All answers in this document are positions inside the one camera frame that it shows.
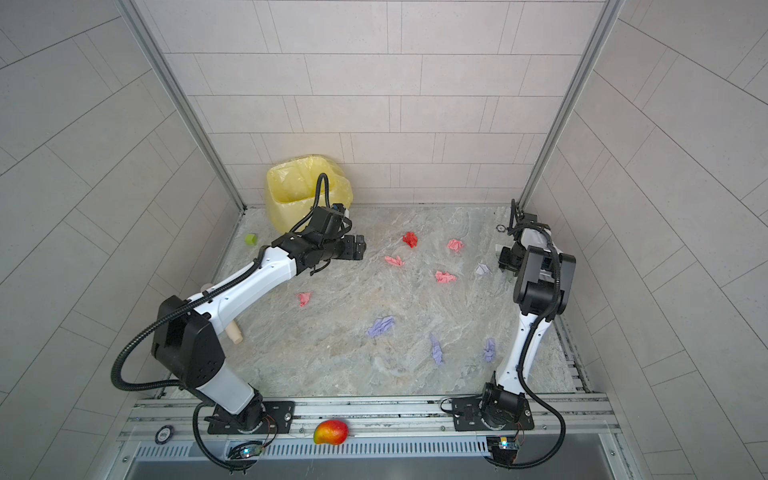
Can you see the beige rolling pin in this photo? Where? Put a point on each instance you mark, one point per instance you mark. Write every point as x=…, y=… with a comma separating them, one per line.
x=234, y=333

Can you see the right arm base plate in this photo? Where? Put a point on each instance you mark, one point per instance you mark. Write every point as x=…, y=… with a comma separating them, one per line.
x=469, y=415

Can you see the red paper scrap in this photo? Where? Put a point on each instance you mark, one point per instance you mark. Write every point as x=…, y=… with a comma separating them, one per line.
x=410, y=239

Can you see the poker chip on rail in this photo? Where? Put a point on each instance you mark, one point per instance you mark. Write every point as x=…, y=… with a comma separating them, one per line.
x=164, y=435

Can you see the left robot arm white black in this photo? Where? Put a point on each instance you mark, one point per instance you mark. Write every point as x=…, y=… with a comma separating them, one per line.
x=185, y=336

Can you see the aluminium front rail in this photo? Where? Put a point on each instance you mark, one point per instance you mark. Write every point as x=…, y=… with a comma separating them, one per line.
x=379, y=427

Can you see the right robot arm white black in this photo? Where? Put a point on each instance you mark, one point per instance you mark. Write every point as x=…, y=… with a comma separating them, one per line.
x=543, y=278

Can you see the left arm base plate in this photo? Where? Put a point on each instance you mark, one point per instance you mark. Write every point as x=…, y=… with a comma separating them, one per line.
x=270, y=417

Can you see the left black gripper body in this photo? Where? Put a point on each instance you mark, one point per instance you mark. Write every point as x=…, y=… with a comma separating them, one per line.
x=331, y=250

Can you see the pink paper scrap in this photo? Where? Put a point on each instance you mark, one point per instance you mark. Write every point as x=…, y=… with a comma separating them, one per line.
x=304, y=298
x=395, y=261
x=455, y=245
x=444, y=277

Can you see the left circuit board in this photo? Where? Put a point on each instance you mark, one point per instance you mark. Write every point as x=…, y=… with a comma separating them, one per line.
x=246, y=451

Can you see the beige bin yellow bag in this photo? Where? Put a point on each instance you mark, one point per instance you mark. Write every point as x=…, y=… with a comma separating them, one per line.
x=291, y=187

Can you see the pink paper scrap centre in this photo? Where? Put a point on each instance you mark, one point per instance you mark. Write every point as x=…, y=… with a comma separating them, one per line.
x=395, y=261

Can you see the circuit board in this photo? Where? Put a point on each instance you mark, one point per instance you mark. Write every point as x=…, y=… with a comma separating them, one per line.
x=246, y=451
x=503, y=450

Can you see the red yellow mango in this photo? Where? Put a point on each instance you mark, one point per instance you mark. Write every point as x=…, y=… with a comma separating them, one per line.
x=331, y=432

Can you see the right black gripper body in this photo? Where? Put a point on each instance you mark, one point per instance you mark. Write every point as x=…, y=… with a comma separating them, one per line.
x=514, y=257

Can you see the right circuit board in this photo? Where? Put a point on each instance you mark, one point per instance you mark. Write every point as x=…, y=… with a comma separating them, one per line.
x=503, y=450

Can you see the purple paper scrap long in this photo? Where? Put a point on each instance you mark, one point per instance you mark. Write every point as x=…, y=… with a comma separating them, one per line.
x=436, y=350

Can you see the pink paper scrap left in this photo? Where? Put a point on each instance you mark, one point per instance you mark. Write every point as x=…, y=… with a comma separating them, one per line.
x=304, y=298

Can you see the pink paper scrap far right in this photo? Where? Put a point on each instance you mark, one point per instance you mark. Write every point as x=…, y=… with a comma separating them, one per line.
x=455, y=245

